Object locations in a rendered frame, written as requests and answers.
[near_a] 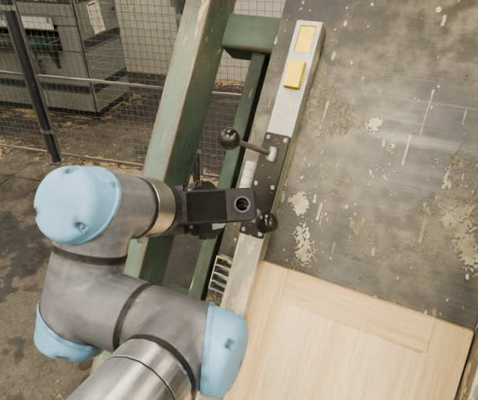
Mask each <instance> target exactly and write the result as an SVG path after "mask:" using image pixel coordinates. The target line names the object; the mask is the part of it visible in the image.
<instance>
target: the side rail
mask: <svg viewBox="0 0 478 400"><path fill-rule="evenodd" d="M235 4H236V0H186V2H185V6H184V9H183V15H182V18H181V22H180V25H179V31H178V33H177V37H176V40H175V46H174V49H173V53H172V58H171V62H170V64H169V68H168V73H167V77H166V80H165V84H164V89H163V93H162V95H161V99H160V104H159V108H158V111H157V115H156V120H155V124H154V126H153V130H152V135H151V139H150V142H149V146H148V151H147V155H146V157H145V163H144V166H143V170H142V173H141V176H143V177H147V178H152V179H158V180H160V181H161V182H164V183H167V184H169V185H171V186H172V187H174V186H181V185H183V186H185V188H186V187H187V186H188V183H189V180H190V177H191V171H192V168H193V165H194V161H195V156H196V152H197V150H198V146H199V141H200V137H201V134H202V129H203V126H204V122H205V119H206V114H207V110H208V107H209V104H210V99H211V95H212V92H213V89H214V84H215V80H216V77H217V73H218V68H219V65H220V62H221V58H222V53H223V49H224V48H223V47H222V38H223V35H224V32H225V28H226V23H227V20H228V16H229V15H230V14H231V13H233V11H234V7H235ZM174 237H175V235H171V236H158V237H146V238H145V242H144V243H143V244H138V243H137V239H131V240H130V242H129V249H128V252H127V253H128V256H127V260H126V264H125V270H124V273H125V274H127V275H131V276H133V277H136V278H139V279H143V280H144V281H147V282H150V283H154V284H156V285H158V286H162V283H163V280H164V274H165V271H166V268H167V265H168V259H169V256H170V253H171V250H172V244H173V240H174ZM111 354H112V353H110V352H108V351H105V350H104V351H103V353H102V354H100V355H99V356H97V357H95V358H94V362H93V365H92V368H91V374H92V373H93V372H94V371H95V370H96V369H97V368H98V367H99V366H100V365H101V364H102V363H103V362H104V361H105V360H106V359H107V358H108V357H109V356H110V355H111Z"/></svg>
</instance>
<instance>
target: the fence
mask: <svg viewBox="0 0 478 400"><path fill-rule="evenodd" d="M301 26H309V27H316V30H315V34H314V39H313V42H312V45H311V48H310V53H303V52H295V46H296V42H297V40H298V36H299V31H300V28H301ZM325 35H326V31H325V28H324V25H323V23H322V22H316V21H300V20H297V23H296V26H295V31H294V35H293V38H292V41H291V47H290V50H289V53H288V56H287V61H286V64H285V68H284V71H283V76H282V79H281V82H280V85H279V91H278V94H277V97H276V103H275V105H274V109H273V112H272V117H271V120H270V124H269V126H268V132H270V133H277V134H281V135H285V136H289V137H290V138H291V141H290V144H289V147H288V150H287V155H286V159H285V162H284V165H283V170H282V173H281V176H280V180H279V185H278V188H277V191H276V196H275V200H274V202H273V206H272V211H271V213H273V214H275V215H276V213H277V210H278V206H279V201H280V198H281V195H282V192H283V187H284V184H285V180H286V177H287V172H288V169H289V166H290V162H291V157H292V154H293V151H294V148H295V143H296V140H297V136H298V134H299V128H300V125H301V122H302V119H303V114H304V110H305V107H306V102H307V99H308V96H309V93H310V88H311V84H312V81H313V78H314V73H315V70H316V67H317V63H318V58H319V55H320V52H321V49H322V44H323V41H324V37H325ZM289 60H301V61H305V63H306V68H305V71H304V75H303V80H302V83H301V86H300V89H299V90H295V89H289V88H285V87H284V86H283V81H284V78H285V75H286V72H287V66H288V63H289ZM270 236H271V234H270V235H264V239H258V238H255V237H251V236H249V235H246V234H243V233H240V236H239V239H238V242H237V247H236V251H235V253H234V257H233V262H232V265H231V268H230V272H229V277H228V280H227V284H226V288H225V292H224V295H223V298H222V304H221V306H220V308H223V309H224V310H228V311H230V312H232V313H235V314H237V315H240V316H242V317H243V318H244V319H246V315H247V312H248V309H249V303H250V301H251V297H252V293H253V289H254V286H255V283H256V277H257V275H258V271H259V268H260V263H261V261H262V260H264V257H265V253H266V251H267V247H268V242H269V239H270ZM224 397H225V396H224ZM224 397H222V398H213V397H211V396H209V395H205V396H202V395H201V394H200V392H199V391H198V392H197V395H196V399H195V400H224Z"/></svg>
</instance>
